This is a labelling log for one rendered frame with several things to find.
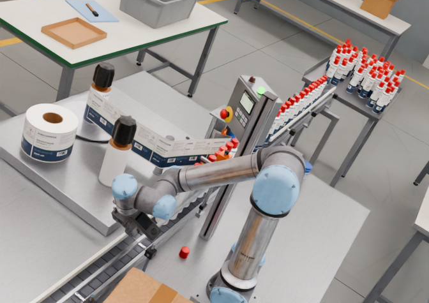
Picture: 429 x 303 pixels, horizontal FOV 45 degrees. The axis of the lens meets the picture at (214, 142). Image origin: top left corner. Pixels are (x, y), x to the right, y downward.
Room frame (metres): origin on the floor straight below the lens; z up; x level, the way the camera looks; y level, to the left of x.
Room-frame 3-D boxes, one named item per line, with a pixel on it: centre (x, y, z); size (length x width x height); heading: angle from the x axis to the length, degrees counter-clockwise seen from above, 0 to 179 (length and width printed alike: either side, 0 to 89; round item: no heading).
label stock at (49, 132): (1.66, 0.62, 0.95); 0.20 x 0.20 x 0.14
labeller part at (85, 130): (1.96, 0.55, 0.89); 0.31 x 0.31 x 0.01
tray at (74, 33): (2.89, 1.05, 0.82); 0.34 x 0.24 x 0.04; 167
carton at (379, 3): (7.01, -1.29, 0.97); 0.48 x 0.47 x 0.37; 164
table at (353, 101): (3.80, -0.81, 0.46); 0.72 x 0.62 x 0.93; 161
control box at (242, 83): (1.68, -0.08, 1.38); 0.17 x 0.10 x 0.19; 36
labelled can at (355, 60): (3.91, -0.86, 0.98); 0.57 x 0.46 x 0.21; 71
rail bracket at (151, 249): (1.27, 0.07, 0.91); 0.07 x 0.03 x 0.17; 71
